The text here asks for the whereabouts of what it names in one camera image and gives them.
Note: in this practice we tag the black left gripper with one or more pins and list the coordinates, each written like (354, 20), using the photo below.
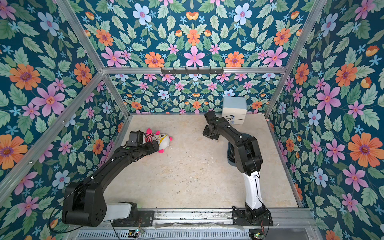
(151, 149)

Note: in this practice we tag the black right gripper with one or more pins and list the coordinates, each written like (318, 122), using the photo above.
(210, 132)

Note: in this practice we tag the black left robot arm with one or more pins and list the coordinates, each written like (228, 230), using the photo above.
(84, 203)

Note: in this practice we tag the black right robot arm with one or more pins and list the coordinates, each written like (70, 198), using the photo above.
(247, 158)

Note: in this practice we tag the teal plastic storage box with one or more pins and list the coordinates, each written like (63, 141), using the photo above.
(231, 150)

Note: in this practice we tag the white pink plush toy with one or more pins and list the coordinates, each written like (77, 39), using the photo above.
(163, 139)

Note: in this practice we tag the small white drawer cabinet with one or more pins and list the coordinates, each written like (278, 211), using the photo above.
(234, 110)

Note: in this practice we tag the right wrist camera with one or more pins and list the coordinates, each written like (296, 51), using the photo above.
(210, 116)

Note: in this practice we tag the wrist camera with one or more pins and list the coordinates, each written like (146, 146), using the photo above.
(210, 116)
(135, 139)

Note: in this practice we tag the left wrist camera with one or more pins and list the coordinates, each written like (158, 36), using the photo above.
(135, 139)

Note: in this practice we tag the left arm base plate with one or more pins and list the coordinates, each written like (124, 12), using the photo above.
(136, 219)

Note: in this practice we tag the black hook rail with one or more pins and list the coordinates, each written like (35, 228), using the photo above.
(197, 70)

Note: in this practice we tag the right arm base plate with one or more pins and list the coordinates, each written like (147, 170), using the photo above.
(250, 218)

